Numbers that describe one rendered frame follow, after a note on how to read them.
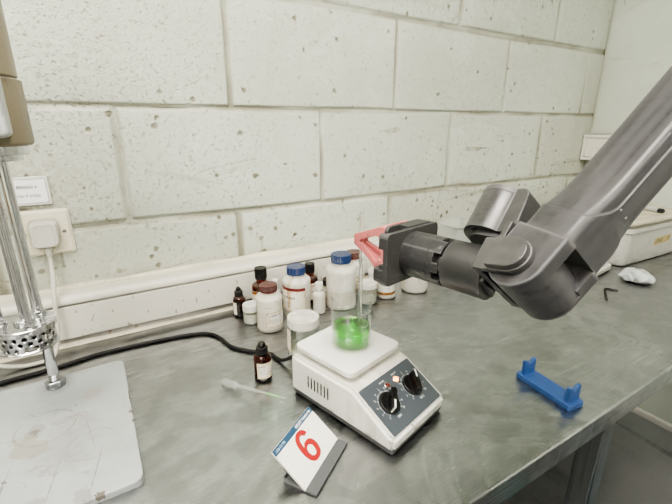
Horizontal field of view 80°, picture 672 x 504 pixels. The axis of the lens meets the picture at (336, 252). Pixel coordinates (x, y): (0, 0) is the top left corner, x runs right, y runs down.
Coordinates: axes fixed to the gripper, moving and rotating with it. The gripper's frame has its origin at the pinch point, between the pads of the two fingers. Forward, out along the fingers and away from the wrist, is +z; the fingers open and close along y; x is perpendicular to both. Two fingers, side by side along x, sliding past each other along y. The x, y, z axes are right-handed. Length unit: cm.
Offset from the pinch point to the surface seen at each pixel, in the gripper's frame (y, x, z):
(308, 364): 6.9, 19.2, 3.9
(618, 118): -146, -18, 7
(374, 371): 1.2, 19.0, -4.4
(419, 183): -60, 1, 34
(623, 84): -146, -30, 8
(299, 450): 15.7, 23.4, -5.1
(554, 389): -23.0, 25.0, -21.4
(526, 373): -23.8, 24.8, -16.6
